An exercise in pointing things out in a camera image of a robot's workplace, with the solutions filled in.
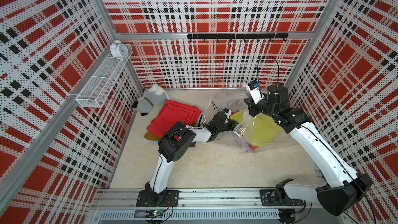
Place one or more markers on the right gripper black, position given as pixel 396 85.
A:
pixel 252 106

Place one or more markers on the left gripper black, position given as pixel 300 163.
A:
pixel 232 124

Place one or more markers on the yellow garment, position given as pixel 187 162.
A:
pixel 258 131

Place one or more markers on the clear plastic vacuum bag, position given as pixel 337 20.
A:
pixel 235 103

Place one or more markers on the red garment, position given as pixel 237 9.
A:
pixel 171 113

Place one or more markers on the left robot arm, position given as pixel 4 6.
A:
pixel 176 141

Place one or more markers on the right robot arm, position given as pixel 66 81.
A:
pixel 343 187

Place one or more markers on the white alarm clock on table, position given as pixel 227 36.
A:
pixel 222 95

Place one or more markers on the purple folded garment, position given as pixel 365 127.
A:
pixel 244 145

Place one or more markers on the grey white plush toy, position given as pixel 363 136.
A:
pixel 154 96

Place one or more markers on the white alarm clock on shelf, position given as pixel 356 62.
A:
pixel 118 49

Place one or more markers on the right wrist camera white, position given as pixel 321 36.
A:
pixel 254 89

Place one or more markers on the black wall hook rail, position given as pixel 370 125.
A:
pixel 270 36

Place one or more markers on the white wire mesh shelf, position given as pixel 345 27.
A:
pixel 98 88

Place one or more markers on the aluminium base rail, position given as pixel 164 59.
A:
pixel 207 206

